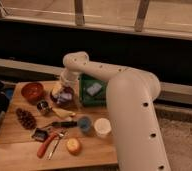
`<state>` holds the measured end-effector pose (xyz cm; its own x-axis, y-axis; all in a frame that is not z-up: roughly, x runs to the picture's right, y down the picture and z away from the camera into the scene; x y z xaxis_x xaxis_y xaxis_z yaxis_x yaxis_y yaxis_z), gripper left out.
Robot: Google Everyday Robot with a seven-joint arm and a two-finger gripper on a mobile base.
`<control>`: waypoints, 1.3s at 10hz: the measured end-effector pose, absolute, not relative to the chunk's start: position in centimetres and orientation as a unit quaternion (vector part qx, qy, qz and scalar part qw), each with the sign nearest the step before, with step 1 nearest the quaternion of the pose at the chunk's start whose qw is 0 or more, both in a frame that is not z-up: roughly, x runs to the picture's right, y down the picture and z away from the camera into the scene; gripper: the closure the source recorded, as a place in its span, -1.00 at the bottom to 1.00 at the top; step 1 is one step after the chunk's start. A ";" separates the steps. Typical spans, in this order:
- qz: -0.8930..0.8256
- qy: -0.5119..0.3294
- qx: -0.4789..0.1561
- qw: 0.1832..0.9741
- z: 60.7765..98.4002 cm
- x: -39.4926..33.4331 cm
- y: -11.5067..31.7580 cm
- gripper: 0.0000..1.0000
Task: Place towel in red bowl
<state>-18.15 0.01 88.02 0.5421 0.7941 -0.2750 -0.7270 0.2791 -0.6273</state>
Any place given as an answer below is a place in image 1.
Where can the small metal cup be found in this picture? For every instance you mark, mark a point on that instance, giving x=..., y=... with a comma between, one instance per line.
x=43, y=107

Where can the red handled tool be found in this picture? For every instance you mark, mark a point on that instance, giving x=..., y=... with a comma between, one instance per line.
x=43, y=147

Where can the black handled tool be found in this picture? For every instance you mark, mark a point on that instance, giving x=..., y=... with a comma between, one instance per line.
x=63, y=124

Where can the yellow and white gripper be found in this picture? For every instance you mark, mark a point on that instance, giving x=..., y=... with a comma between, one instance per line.
x=58, y=87

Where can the purple white towel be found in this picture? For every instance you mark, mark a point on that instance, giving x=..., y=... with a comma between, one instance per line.
x=63, y=97

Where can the silver fork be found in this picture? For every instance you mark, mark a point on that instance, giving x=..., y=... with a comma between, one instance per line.
x=60, y=135

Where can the banana piece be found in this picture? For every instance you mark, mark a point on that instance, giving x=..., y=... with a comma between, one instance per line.
x=62, y=113

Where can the white cup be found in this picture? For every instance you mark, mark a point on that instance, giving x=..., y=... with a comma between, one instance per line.
x=102, y=127

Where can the wooden table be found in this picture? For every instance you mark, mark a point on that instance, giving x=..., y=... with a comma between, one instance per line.
x=18, y=151

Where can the dark maroon bowl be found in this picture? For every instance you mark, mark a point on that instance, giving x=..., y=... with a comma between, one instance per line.
x=67, y=90

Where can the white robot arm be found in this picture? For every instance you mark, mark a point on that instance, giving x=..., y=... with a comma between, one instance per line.
x=130, y=94

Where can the orange fruit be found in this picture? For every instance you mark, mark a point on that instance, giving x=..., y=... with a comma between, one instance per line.
x=73, y=146

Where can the brown pine cone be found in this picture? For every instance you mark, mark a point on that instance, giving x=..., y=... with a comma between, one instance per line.
x=26, y=119

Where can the grey sponge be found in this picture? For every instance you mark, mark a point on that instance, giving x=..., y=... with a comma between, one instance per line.
x=94, y=89

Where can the blue cup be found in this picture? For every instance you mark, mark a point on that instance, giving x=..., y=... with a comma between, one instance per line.
x=85, y=124

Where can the red bowl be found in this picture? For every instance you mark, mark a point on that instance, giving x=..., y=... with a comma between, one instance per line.
x=33, y=92

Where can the green plastic tray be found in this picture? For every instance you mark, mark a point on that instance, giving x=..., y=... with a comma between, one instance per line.
x=86, y=100

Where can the small black tin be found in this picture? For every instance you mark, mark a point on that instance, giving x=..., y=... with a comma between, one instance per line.
x=40, y=135

